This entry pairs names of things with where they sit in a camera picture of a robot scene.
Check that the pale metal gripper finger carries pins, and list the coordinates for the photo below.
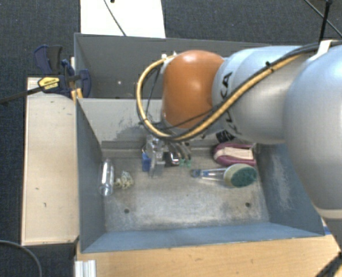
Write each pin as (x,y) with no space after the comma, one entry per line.
(159,167)
(151,154)

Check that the clear plastic bottle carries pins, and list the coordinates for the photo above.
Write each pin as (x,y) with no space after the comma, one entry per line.
(107,177)

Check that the small cream knobbly toy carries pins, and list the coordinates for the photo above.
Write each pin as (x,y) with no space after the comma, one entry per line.
(125,180)

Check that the pale wood board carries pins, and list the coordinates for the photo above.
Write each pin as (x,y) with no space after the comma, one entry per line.
(49,169)

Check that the small blue block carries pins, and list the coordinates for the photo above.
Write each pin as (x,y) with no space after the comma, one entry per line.
(146,162)

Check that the grey metal bin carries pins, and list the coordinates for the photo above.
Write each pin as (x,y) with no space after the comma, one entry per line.
(188,206)

